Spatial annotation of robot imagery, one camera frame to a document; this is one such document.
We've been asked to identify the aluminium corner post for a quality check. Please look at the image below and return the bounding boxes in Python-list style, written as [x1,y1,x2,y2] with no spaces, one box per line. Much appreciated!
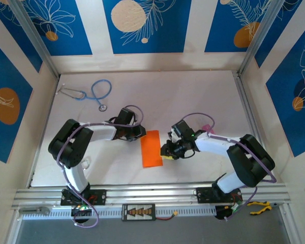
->
[7,0,61,80]
[236,0,304,77]

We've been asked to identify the red wire with yellow plug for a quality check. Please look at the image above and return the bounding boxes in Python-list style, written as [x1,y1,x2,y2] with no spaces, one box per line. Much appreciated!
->
[155,210,180,221]

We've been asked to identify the black power distribution board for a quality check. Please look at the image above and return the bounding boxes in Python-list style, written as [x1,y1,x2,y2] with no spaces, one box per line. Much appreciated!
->
[121,203,156,221]

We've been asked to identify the orange cloth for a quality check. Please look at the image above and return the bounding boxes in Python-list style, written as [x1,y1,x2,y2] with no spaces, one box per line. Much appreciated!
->
[140,130,164,168]

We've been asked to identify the aluminium side rail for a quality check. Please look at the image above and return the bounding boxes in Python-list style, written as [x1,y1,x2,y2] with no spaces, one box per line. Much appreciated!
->
[232,71,266,153]

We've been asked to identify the black controller board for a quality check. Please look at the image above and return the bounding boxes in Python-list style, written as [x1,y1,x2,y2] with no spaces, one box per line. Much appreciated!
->
[215,205,245,221]
[70,205,93,217]

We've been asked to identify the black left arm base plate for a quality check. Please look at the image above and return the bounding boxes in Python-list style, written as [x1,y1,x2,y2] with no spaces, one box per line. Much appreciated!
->
[60,189,107,206]

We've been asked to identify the yellow and black pliers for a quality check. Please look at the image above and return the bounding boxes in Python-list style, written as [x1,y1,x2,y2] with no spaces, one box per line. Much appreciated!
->
[247,200,272,216]

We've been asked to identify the blue stethoscope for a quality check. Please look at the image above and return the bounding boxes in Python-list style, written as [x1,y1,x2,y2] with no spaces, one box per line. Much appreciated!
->
[56,79,113,112]

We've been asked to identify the slotted grey cable duct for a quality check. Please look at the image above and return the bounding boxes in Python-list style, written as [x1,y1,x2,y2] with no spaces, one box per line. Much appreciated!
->
[20,205,217,221]

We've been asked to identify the pink plastic piece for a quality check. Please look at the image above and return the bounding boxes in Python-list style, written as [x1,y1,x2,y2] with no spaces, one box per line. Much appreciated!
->
[202,124,216,135]

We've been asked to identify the clear plastic clip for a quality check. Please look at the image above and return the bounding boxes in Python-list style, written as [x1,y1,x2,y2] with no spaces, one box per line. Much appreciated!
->
[81,157,93,170]

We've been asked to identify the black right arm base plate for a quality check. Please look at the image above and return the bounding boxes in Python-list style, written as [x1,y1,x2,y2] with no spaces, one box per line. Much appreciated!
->
[196,187,242,204]

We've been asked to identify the aluminium front rail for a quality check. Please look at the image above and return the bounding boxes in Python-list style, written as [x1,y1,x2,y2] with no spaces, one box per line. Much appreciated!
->
[11,180,292,211]

